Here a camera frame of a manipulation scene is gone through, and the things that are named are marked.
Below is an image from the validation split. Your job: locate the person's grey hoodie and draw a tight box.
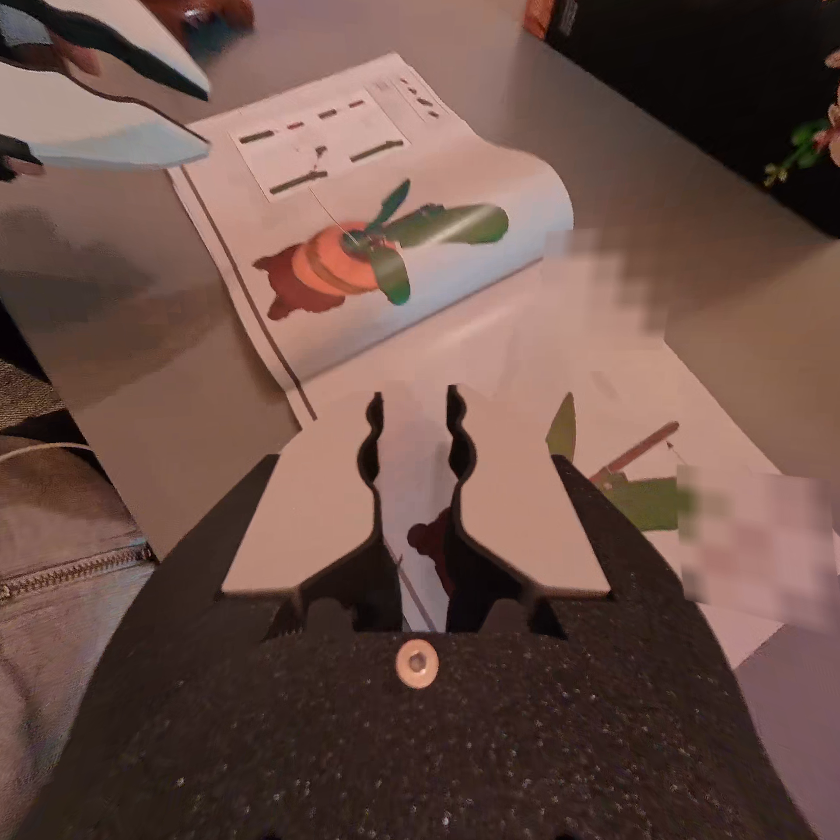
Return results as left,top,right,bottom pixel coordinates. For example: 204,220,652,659
0,436,158,808

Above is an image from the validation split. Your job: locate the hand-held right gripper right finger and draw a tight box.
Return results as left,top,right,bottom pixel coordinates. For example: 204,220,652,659
445,382,613,641

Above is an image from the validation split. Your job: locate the white instruction booklet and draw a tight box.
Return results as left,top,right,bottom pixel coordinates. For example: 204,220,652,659
167,52,840,670

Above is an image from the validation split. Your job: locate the dark toy plant set box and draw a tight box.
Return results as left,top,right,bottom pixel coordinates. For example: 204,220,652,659
525,0,840,237

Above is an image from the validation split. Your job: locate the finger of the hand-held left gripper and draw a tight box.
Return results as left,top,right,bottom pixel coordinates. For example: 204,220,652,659
0,59,212,173
0,0,212,102

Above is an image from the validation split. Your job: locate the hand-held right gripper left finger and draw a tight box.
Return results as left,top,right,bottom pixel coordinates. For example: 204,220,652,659
220,390,404,642

